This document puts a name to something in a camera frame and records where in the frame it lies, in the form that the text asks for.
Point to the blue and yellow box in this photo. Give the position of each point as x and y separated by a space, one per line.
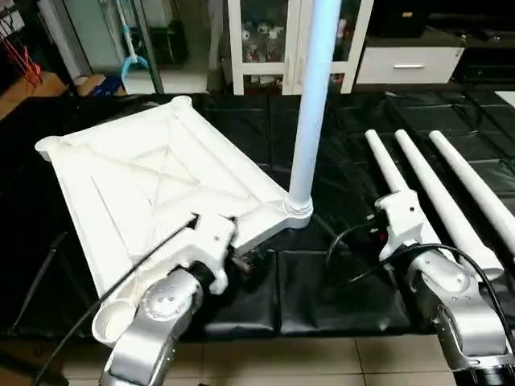
109 86

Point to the black speaker box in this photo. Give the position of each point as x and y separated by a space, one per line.
394 16

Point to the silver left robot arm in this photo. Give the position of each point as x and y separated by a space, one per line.
161 322

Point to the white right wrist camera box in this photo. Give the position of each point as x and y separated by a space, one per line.
401 221

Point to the white glass-door cabinet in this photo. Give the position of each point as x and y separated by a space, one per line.
257 40

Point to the white plastic table top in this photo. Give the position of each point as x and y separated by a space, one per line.
145 177

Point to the brown wooden desk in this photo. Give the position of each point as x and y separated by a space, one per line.
32 95

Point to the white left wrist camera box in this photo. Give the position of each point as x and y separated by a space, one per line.
205 241

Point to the white plastic table leg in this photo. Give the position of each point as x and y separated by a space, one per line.
312 96
442 197
390 165
475 181

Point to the white drawer unit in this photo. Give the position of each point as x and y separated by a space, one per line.
406 64

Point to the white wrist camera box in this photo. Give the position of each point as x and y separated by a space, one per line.
401 221
205 241

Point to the black work mat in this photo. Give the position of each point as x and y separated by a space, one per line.
338 297

